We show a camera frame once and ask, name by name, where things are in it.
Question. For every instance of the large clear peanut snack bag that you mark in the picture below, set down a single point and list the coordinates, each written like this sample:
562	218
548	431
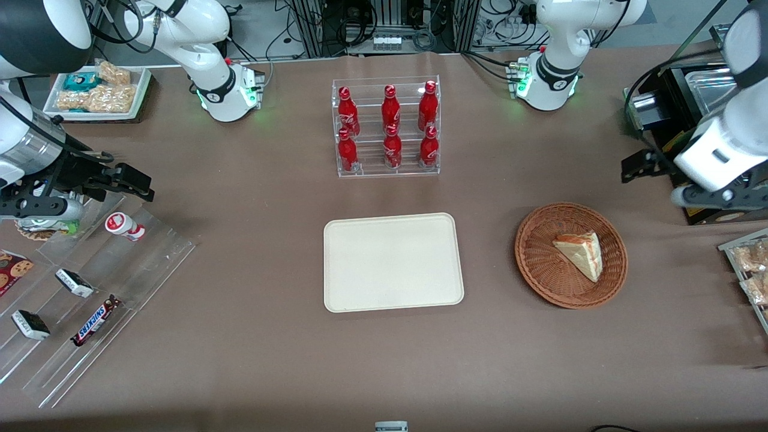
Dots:
99	99

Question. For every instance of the cream plastic tray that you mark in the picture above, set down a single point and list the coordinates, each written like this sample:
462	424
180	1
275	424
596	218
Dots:
393	262

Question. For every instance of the white bottle green cap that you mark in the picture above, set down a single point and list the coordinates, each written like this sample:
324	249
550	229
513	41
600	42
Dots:
54	227

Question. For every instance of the red cookie pack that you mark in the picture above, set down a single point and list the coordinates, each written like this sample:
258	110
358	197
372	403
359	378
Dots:
13	270

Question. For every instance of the small clear peanut snack bag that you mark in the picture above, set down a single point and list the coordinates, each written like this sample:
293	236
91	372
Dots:
114	73

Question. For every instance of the teal snack packet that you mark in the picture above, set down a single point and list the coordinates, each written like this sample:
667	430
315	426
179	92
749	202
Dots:
81	81

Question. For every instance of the clear plastic food container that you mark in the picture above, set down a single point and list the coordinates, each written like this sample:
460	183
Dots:
711	90

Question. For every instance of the white snack tray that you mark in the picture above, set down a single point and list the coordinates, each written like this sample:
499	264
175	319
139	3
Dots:
141	90

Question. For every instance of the aluminium frame post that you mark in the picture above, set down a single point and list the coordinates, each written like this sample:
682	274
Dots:
467	27
315	27

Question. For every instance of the white device with label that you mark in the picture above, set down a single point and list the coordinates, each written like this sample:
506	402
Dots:
391	426

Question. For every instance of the white power strip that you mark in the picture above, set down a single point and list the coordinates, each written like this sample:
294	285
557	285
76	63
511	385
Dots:
387	43

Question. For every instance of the black white snack bar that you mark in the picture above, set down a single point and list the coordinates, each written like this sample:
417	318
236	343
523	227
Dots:
30	324
74	283

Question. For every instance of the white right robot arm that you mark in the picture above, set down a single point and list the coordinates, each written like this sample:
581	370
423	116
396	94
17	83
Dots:
210	78

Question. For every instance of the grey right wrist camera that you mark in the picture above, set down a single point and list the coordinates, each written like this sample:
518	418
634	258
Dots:
42	207

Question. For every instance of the brown wicker basket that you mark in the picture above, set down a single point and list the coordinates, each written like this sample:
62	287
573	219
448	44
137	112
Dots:
540	264

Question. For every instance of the black food warmer machine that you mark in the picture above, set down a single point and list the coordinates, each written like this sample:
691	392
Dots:
666	129

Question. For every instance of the red cola bottle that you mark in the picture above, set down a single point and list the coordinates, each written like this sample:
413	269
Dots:
390	108
392	150
347	153
429	150
428	108
347	114

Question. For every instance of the clear acrylic bottle rack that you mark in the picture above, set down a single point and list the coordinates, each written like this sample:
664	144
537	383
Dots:
387	171

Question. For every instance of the triangular sandwich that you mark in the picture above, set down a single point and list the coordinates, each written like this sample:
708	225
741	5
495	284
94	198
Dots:
582	255

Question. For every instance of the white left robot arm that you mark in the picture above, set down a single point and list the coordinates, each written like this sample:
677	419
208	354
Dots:
558	72

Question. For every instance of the clear acrylic stepped display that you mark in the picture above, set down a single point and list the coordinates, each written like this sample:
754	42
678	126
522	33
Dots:
138	270

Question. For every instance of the wrapped bread pack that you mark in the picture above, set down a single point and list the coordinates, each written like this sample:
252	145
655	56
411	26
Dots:
753	257
757	289

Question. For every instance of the Snickers chocolate bar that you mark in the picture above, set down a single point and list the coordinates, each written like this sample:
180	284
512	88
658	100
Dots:
95	321

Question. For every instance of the small white red yogurt bottle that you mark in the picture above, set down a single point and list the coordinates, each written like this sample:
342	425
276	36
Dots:
123	225

